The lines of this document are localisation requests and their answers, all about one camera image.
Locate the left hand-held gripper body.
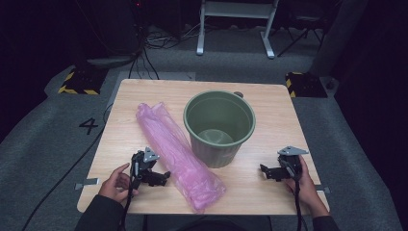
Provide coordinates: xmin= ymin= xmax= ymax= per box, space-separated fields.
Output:
xmin=129 ymin=146 xmax=161 ymax=191

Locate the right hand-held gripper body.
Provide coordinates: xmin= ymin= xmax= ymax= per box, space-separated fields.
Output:
xmin=276 ymin=145 xmax=310 ymax=183

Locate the pink plastic bag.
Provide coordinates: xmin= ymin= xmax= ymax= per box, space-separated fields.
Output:
xmin=135 ymin=101 xmax=227 ymax=215

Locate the green plastic bin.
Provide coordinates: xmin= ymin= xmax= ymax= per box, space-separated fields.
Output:
xmin=182 ymin=90 xmax=257 ymax=169

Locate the person's right hand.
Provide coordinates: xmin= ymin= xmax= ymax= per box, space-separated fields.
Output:
xmin=284 ymin=156 xmax=323 ymax=208

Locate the person's left hand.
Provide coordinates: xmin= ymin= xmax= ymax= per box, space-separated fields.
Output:
xmin=97 ymin=162 xmax=140 ymax=204

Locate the person's lap in dark clothing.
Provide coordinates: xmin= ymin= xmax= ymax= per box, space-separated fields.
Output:
xmin=142 ymin=214 xmax=274 ymax=231

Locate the yellow black striped base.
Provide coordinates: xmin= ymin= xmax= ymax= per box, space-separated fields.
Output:
xmin=58 ymin=67 xmax=109 ymax=96
xmin=285 ymin=71 xmax=329 ymax=99

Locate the black equipment stand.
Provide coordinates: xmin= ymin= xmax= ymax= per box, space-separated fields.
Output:
xmin=73 ymin=0 xmax=152 ymax=70

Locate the black tripod stand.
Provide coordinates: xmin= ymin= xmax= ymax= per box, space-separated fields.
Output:
xmin=276 ymin=13 xmax=326 ymax=59

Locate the grey upright column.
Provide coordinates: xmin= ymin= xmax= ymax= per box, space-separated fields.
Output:
xmin=308 ymin=0 xmax=370 ymax=78

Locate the left hand-held gripper cable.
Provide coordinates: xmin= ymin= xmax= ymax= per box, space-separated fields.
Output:
xmin=118 ymin=160 xmax=142 ymax=231

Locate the hand-held gripper cable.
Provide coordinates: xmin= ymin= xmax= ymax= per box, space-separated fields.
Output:
xmin=118 ymin=160 xmax=142 ymax=231
xmin=288 ymin=160 xmax=310 ymax=231

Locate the right hand-held gripper cable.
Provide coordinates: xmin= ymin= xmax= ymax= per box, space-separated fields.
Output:
xmin=288 ymin=160 xmax=310 ymax=231

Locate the long black floor cable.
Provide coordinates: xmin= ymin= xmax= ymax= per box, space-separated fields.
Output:
xmin=20 ymin=102 xmax=114 ymax=231

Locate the tangle of black floor cables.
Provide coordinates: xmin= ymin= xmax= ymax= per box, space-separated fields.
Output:
xmin=128 ymin=22 xmax=208 ymax=81

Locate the white metal desk frame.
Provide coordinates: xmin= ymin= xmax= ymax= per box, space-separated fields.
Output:
xmin=195 ymin=0 xmax=281 ymax=60

